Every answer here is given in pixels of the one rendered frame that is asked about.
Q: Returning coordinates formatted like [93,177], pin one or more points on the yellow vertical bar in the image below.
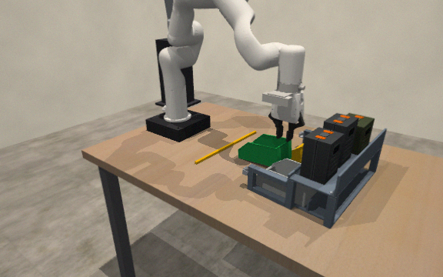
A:
[223,148]

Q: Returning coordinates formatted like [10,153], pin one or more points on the yellow open bin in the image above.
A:
[296,154]

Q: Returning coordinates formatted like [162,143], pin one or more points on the green bin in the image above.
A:
[266,150]

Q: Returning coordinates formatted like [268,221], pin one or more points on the olive green tool case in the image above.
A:
[363,132]

